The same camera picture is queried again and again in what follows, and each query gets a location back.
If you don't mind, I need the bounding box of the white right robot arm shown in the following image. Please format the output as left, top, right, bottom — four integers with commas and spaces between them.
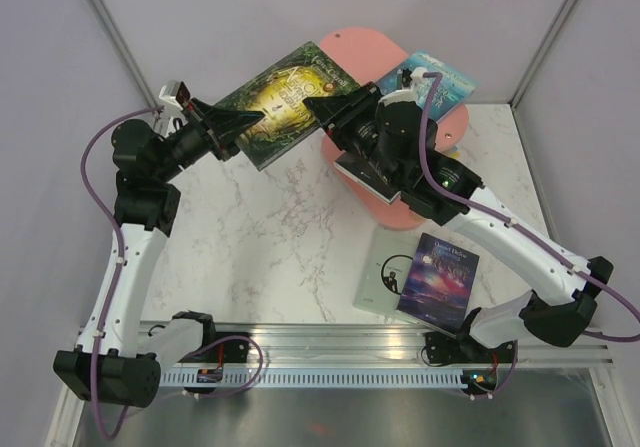
303, 83, 613, 361

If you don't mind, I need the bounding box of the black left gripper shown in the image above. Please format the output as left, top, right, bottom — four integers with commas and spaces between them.
154, 96, 267, 182

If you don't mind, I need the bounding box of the white slotted cable duct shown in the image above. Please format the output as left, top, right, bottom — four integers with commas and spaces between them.
160, 367, 467, 389

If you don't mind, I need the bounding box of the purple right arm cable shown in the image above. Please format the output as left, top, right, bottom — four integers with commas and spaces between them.
417, 69, 640, 342

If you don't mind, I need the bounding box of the pink three-tier shelf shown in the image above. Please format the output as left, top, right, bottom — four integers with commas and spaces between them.
319, 27, 469, 231

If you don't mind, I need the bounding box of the purple Robinson Crusoe book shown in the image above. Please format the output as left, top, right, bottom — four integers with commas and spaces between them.
396, 233, 479, 336

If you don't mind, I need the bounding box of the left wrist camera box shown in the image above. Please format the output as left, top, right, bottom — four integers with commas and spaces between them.
158, 80, 191, 110

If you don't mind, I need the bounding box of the green gold fantasy book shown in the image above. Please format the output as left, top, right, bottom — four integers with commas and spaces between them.
215, 41, 360, 171

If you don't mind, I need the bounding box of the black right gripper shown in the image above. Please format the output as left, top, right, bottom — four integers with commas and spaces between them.
303, 80, 402, 188

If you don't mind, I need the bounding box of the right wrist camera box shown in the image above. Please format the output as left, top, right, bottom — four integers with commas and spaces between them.
379, 67, 428, 106

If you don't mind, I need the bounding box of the teal underwater cover book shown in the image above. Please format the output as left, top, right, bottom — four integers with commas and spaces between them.
376, 51, 477, 122

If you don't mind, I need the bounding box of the pale grey Great Gatsby book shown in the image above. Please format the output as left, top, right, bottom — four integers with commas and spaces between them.
353, 227, 419, 320

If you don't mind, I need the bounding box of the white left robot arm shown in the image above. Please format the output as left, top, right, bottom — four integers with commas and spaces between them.
53, 99, 264, 407

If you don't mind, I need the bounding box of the blue Wuthering Heights book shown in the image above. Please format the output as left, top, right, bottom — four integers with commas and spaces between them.
334, 152, 400, 204

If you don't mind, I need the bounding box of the left aluminium frame post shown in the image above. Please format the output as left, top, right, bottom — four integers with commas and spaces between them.
86, 0, 157, 107

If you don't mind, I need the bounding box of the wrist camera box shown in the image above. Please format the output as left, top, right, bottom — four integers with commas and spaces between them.
379, 67, 428, 106
158, 80, 191, 110

